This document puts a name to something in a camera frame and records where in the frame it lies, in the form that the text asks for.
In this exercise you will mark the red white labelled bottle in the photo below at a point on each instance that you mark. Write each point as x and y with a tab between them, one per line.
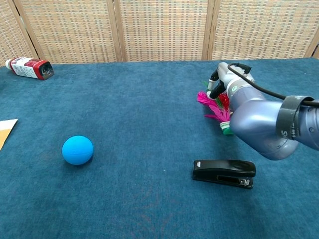
27	67

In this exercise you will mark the woven folding screen panel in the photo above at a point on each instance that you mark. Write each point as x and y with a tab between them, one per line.
10	37
72	30
264	30
162	30

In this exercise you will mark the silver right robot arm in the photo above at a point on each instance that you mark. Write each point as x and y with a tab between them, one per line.
259	124

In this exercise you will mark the yellow white paper envelope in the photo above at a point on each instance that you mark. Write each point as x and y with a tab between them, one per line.
4	132

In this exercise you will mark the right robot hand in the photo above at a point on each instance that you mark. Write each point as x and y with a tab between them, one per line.
225	76

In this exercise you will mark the blue table cloth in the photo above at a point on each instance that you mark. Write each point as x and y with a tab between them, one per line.
139	119

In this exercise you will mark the black stapler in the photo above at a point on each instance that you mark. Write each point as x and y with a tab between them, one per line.
224	169

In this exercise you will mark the blue ball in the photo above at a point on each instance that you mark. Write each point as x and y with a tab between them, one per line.
77	150

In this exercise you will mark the pink feather shuttlecock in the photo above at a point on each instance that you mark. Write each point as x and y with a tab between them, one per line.
219	112

